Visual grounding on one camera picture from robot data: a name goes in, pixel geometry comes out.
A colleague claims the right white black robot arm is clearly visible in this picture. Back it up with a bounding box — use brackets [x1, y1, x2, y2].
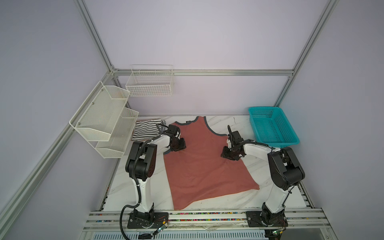
[221, 126, 305, 227]

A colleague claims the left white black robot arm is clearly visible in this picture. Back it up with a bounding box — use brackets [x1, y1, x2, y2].
[121, 125, 186, 226]

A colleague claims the teal plastic basket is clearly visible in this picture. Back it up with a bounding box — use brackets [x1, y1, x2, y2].
[249, 107, 300, 148]

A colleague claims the aluminium enclosure frame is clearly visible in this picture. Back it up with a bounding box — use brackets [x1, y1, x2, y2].
[1, 1, 338, 239]

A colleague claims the black white striped tank top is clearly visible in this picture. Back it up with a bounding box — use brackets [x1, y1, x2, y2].
[131, 119, 166, 141]

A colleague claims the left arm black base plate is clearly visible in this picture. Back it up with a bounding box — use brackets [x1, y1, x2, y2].
[126, 212, 169, 229]

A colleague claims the dusty red tank top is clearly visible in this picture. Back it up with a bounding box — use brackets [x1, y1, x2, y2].
[164, 116, 260, 210]

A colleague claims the aluminium mounting rail frame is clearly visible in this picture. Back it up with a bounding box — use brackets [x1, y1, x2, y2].
[80, 184, 337, 240]

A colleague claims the white wire wall basket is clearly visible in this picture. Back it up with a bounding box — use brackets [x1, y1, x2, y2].
[126, 65, 174, 97]

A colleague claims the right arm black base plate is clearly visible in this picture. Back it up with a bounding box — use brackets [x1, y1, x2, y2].
[246, 210, 288, 227]

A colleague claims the lower white mesh shelf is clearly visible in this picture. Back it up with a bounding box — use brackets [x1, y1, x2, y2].
[95, 108, 139, 159]

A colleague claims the left black corrugated cable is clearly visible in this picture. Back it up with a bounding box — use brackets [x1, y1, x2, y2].
[119, 123, 170, 240]

